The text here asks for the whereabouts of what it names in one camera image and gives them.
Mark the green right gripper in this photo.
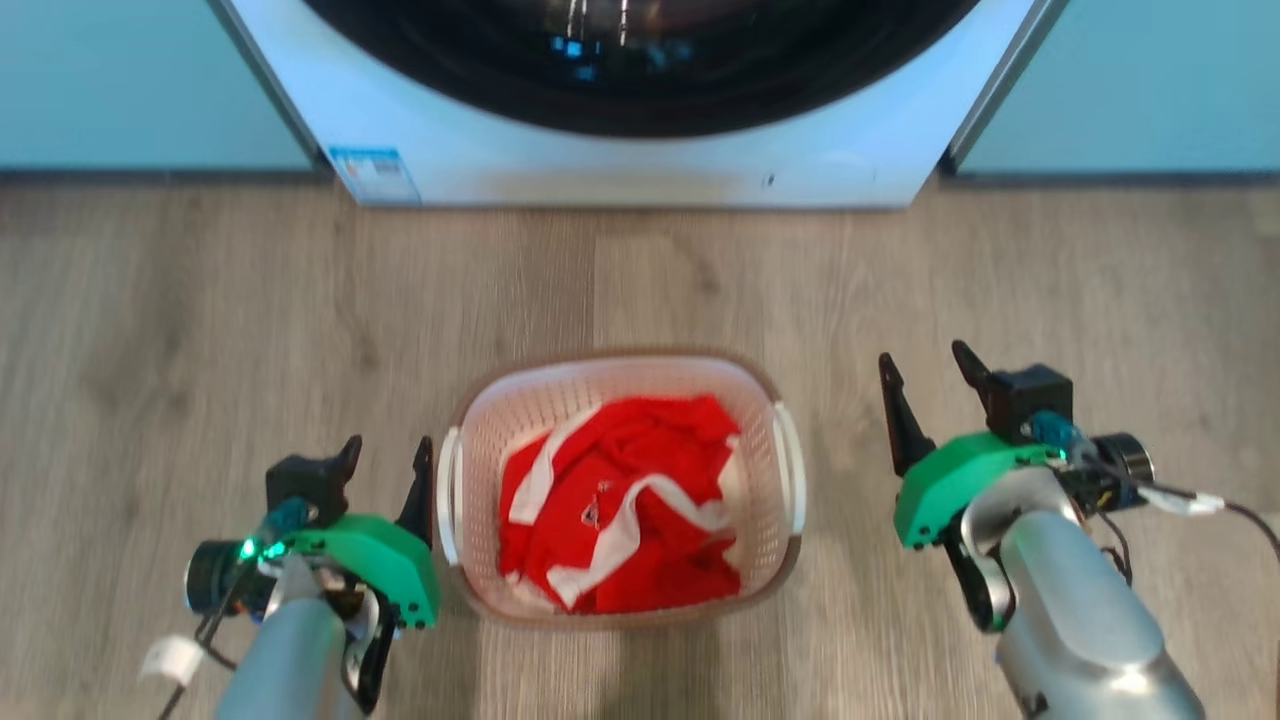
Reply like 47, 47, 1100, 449
877, 339, 1065, 550

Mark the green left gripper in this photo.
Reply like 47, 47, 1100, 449
288, 435, 442, 632

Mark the beige perforated plastic laundry basket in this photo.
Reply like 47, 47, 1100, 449
435, 347, 807, 632

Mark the red garment with white trim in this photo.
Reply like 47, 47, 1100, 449
496, 394, 747, 615

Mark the blue white energy label sticker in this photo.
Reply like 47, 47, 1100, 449
327, 146, 422, 207

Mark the light blue cabinet panel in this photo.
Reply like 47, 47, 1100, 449
948, 0, 1280, 181
0, 0, 317, 173

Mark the white front-load washing machine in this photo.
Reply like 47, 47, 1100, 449
208, 0, 1067, 210

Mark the dark glass washer door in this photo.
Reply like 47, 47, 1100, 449
300, 0, 986, 139

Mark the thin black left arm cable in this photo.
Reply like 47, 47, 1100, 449
140, 560, 263, 720

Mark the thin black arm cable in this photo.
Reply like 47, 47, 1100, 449
1098, 478, 1280, 563
140, 560, 263, 720

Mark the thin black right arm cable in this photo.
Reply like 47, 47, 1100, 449
1098, 478, 1280, 563

